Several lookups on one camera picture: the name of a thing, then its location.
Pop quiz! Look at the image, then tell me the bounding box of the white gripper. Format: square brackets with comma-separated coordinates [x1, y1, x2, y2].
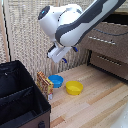
[46, 44, 80, 64]

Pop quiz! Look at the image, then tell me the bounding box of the long silver drawer handle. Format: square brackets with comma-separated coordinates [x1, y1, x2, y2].
[87, 35, 117, 46]

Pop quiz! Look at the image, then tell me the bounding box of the orange yellow food box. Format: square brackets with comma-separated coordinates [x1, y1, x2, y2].
[35, 70, 55, 101]

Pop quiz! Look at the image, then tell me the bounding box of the brown drawer with cabinet interior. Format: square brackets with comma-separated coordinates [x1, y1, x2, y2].
[80, 13, 128, 64]

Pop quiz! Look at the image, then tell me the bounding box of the dark brown drawer cabinet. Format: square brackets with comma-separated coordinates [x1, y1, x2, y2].
[86, 9, 128, 84]

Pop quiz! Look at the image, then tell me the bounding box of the brown drawer front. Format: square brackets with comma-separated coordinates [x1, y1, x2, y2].
[89, 50, 128, 80]

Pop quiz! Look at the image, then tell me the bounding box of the blue bowl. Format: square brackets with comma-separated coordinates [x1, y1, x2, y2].
[48, 74, 64, 89]

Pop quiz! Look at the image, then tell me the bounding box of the yellow bowl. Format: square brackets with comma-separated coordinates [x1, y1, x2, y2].
[65, 80, 84, 96]

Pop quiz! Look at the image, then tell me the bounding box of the black fabric storage box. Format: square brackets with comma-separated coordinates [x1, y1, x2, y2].
[0, 59, 52, 128]

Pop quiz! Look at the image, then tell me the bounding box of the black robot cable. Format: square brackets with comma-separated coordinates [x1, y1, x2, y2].
[92, 27, 128, 37]

